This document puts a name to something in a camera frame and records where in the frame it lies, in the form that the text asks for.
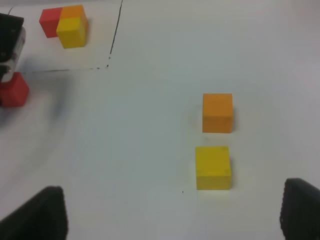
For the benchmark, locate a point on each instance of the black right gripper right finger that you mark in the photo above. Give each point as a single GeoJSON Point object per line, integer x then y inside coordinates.
{"type": "Point", "coordinates": [300, 210]}

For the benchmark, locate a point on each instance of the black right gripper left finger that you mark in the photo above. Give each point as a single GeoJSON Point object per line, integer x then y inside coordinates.
{"type": "Point", "coordinates": [42, 217]}

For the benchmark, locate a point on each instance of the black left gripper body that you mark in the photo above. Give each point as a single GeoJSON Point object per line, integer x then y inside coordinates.
{"type": "Point", "coordinates": [12, 41]}

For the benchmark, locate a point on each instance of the template red cube block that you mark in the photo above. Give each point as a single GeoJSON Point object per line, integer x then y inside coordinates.
{"type": "Point", "coordinates": [49, 21]}

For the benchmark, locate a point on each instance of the template yellow cube block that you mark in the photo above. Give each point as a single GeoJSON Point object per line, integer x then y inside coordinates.
{"type": "Point", "coordinates": [71, 32]}

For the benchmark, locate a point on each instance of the template orange cube block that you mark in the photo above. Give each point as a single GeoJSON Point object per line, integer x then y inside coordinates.
{"type": "Point", "coordinates": [75, 11]}

